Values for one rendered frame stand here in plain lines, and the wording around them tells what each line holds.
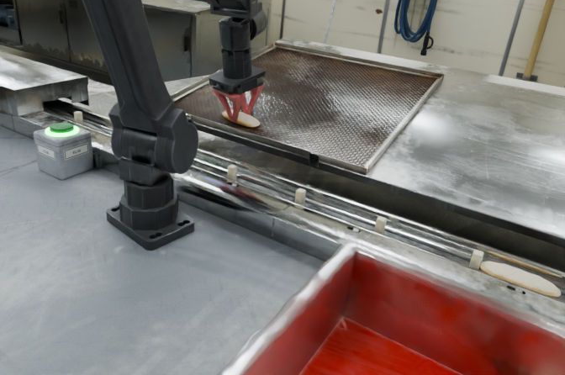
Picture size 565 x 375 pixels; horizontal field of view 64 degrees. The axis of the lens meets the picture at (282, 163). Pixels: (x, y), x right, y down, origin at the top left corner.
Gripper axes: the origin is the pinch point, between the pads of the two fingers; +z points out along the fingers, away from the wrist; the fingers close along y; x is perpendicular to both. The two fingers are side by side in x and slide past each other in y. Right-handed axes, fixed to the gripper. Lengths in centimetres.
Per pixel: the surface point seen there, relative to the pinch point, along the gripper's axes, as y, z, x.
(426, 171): -7.1, 1.4, 38.7
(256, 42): -249, 94, -232
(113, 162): 26.0, 2.0, -7.3
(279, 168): 0.4, 8.6, 11.1
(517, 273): 7, 2, 58
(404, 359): 28, 2, 53
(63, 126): 30.0, -4.7, -14.4
